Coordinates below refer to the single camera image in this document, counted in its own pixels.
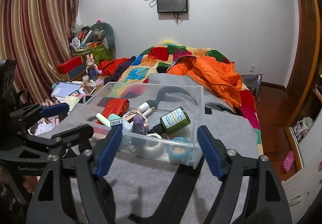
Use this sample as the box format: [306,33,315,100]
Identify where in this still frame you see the blue max staples box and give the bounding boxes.
[110,118,123,128]

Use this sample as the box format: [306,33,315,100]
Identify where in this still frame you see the pale green tube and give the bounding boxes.
[96,113,111,127]

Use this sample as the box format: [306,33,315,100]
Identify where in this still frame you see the teal green tube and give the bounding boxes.
[107,113,122,121]

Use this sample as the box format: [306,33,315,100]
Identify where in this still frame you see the purple small bottle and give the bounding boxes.
[132,115,145,135]

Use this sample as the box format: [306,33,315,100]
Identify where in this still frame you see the red rectangular gift box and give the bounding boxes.
[97,97,130,119]

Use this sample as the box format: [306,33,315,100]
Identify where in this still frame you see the pink white braided rope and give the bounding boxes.
[123,109,149,124]

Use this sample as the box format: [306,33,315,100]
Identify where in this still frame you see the white cosmetic pen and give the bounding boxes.
[143,107,155,117]

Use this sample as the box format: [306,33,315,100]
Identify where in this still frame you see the white tape roll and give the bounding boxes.
[143,133,164,159]

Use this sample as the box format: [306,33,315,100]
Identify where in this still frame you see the blue tape roll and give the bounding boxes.
[167,137,191,163]

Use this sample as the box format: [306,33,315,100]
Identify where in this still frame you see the beige foundation tube white cap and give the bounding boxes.
[135,102,150,114]

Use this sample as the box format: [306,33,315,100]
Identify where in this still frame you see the clear plastic storage box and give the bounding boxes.
[80,82,205,168]

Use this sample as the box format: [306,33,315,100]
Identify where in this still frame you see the green glass spray bottle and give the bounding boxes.
[148,106,191,135]

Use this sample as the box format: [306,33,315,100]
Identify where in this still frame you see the blue white booklet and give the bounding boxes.
[51,82,81,98]

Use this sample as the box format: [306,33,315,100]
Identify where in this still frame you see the long red box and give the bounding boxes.
[56,56,83,75]

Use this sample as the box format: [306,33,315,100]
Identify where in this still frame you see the pink bunny toy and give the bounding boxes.
[86,53,102,81]

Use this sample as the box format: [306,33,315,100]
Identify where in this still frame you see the red garment on bed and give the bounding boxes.
[98,58,129,77]

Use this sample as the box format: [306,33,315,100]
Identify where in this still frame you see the green cardboard clutter box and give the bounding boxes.
[71,44,113,65]

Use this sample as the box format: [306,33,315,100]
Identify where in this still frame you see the pink croc shoe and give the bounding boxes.
[282,150,295,173]

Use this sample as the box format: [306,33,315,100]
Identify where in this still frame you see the grey neck pillow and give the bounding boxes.
[91,22,115,50]

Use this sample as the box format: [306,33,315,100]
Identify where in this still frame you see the orange down jacket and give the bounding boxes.
[166,56,242,108]

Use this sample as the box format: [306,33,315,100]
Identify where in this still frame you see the white suitcase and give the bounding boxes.
[282,157,321,223]

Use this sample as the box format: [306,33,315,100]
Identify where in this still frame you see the colourful patchwork quilt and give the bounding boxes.
[118,44,264,155]

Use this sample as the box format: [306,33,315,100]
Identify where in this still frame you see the striped red gold curtain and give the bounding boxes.
[1,0,79,103]

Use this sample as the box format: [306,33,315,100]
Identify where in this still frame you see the wooden wardrobe shelf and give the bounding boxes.
[284,0,321,171]

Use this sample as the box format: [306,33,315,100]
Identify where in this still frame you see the small black wall monitor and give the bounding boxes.
[157,0,188,14]

